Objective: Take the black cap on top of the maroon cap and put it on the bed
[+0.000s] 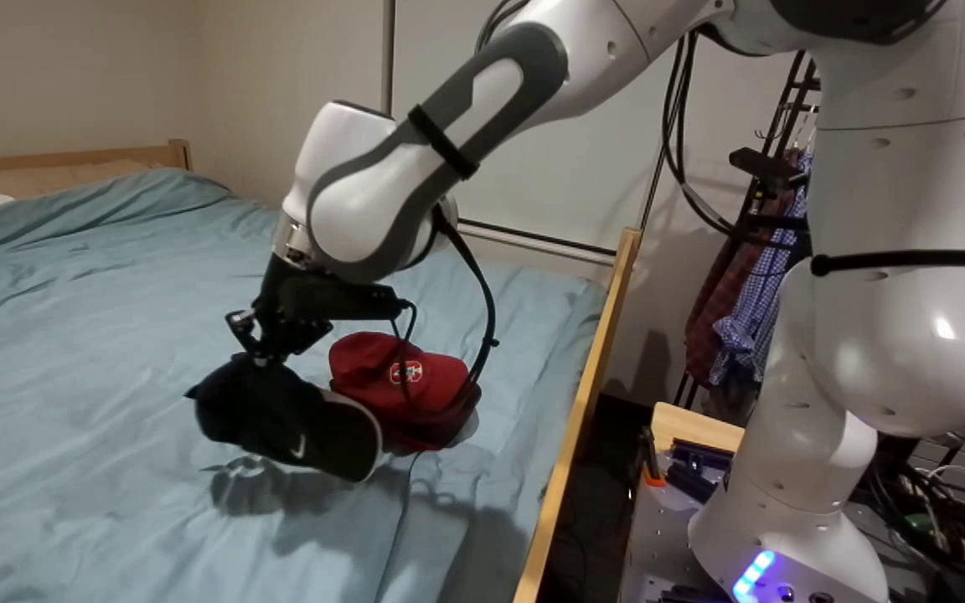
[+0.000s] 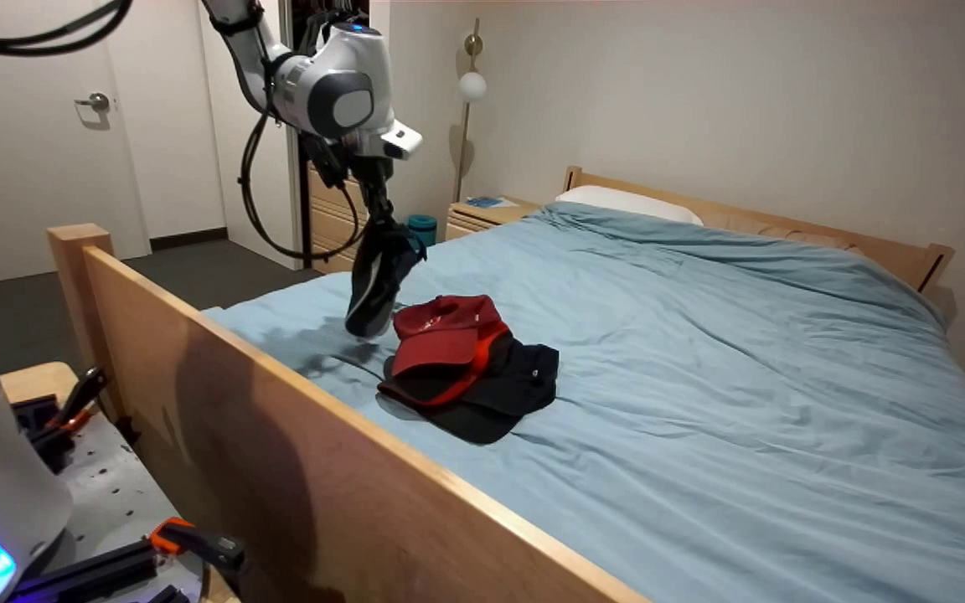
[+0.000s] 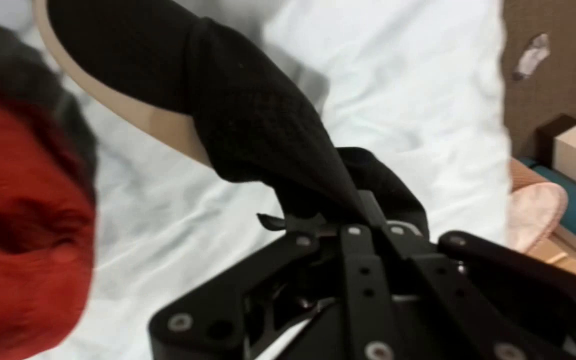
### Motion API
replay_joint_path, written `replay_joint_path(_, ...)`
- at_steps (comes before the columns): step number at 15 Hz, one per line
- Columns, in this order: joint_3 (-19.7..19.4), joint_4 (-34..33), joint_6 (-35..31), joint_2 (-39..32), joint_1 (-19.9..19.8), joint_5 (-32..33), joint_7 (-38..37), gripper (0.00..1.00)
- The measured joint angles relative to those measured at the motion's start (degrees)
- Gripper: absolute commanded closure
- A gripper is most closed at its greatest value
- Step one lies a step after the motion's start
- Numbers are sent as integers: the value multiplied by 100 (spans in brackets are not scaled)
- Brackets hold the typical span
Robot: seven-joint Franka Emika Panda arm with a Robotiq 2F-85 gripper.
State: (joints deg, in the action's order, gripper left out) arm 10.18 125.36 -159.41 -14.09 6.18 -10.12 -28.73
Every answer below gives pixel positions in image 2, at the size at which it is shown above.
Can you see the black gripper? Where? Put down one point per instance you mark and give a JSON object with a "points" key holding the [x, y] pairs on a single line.
{"points": [[370, 185]]}

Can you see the plain black cap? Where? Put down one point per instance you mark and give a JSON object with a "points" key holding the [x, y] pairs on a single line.
{"points": [[370, 295]]}

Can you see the maroon cap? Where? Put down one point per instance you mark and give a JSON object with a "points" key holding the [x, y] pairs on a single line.
{"points": [[443, 323]]}

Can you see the black cap with red underbrim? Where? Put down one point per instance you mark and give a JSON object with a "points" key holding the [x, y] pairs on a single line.
{"points": [[503, 396]]}

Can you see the wooden bed footboard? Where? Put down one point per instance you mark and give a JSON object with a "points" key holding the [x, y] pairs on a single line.
{"points": [[283, 479]]}

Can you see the light blue bed sheet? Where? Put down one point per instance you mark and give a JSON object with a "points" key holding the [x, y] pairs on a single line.
{"points": [[729, 390]]}

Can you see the wooden bed headboard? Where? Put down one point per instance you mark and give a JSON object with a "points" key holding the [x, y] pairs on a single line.
{"points": [[838, 248]]}

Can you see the teal bottle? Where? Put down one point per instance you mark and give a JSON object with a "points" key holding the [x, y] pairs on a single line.
{"points": [[425, 231]]}

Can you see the wooden dresser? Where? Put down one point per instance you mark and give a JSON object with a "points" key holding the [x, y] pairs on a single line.
{"points": [[338, 238]]}

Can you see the wooden nightstand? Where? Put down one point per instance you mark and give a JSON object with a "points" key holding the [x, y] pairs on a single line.
{"points": [[472, 224]]}

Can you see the blue book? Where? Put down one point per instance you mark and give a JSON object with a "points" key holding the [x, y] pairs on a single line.
{"points": [[485, 203]]}

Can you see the floor lamp with globe bulb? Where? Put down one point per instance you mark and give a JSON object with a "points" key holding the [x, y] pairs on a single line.
{"points": [[472, 86]]}

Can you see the white pillow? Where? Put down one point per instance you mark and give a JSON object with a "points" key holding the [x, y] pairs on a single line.
{"points": [[629, 204]]}

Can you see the orange and black bar clamp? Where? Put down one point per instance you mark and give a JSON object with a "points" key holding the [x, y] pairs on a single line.
{"points": [[199, 545]]}

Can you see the gray perforated board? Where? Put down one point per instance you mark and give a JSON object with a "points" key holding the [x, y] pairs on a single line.
{"points": [[117, 489]]}

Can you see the white door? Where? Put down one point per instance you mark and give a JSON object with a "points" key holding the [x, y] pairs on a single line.
{"points": [[15, 167]]}

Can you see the black tool holder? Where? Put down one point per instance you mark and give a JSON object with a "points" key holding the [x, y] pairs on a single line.
{"points": [[32, 415]]}

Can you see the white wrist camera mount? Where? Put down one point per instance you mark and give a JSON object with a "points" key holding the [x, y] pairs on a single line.
{"points": [[404, 135]]}

